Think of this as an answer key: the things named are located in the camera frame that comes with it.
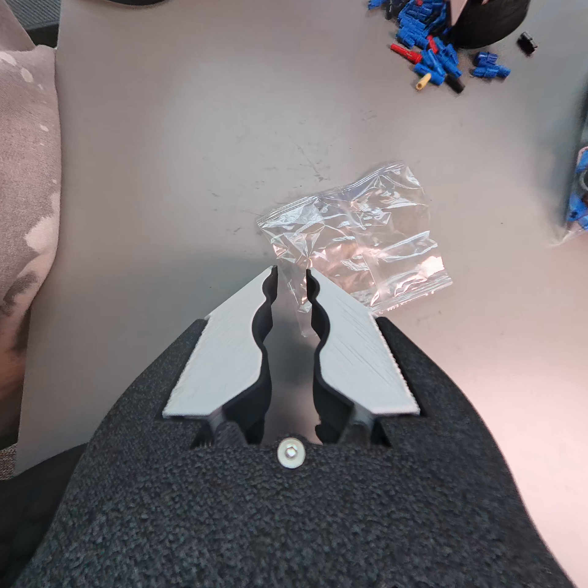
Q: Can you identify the grey desk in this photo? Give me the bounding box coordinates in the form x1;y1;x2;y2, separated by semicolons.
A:
16;0;588;588

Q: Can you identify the heap of toy brick parts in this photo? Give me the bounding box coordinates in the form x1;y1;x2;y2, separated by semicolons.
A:
566;147;588;230

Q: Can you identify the person's bleached grey sweatshirt torso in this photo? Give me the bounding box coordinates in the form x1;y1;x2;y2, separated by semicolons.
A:
0;0;62;322

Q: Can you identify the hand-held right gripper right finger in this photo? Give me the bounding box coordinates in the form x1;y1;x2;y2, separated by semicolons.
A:
305;269;421;445

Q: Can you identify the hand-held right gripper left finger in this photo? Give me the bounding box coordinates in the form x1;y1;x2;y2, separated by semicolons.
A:
163;266;280;445

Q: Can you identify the small clear plastic bag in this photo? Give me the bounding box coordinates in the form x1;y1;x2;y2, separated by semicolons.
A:
256;161;453;338

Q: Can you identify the pile of blue toy pins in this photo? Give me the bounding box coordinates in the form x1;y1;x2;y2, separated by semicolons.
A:
367;0;466;95

